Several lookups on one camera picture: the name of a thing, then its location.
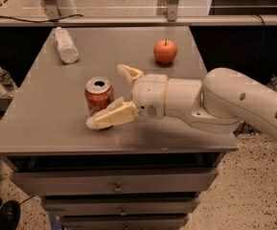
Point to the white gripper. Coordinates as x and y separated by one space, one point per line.
149 94

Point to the red coke can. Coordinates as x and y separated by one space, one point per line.
99 94

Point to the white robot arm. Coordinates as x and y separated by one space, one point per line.
217 103

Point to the clear plastic water bottle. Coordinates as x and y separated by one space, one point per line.
66 46

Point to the small clear plastic bottle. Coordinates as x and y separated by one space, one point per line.
7 81

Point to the red apple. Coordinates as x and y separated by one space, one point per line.
165 51

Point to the grey drawer cabinet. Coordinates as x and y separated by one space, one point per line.
44 129

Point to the top drawer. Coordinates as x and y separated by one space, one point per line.
114 182

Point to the drawer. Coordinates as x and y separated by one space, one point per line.
121 206
124 223
114 182

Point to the middle drawer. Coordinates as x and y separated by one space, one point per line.
121 206

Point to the bottom drawer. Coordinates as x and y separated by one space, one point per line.
124 223

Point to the grey metal railing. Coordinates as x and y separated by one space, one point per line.
149 21

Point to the black shoe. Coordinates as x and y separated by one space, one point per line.
9 215

